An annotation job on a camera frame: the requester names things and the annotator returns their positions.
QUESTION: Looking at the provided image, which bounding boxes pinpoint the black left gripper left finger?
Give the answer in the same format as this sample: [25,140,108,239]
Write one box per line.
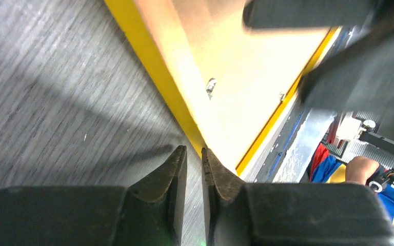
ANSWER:
[0,146,187,245]

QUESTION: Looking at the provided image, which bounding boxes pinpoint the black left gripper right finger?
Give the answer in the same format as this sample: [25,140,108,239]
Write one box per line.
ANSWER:
[202,148,394,245]

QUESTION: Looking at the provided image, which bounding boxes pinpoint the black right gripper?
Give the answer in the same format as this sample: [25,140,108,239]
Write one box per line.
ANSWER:
[243,0,394,140]

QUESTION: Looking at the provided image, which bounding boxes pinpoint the brown fibreboard backing board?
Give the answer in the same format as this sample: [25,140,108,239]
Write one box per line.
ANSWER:
[135,1,328,173]

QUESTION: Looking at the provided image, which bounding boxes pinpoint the yellow wooden picture frame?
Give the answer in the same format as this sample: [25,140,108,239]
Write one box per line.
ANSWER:
[106,1,341,176]

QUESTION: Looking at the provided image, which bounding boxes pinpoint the person in blue shirt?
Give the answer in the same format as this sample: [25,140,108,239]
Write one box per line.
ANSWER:
[306,144,394,225]

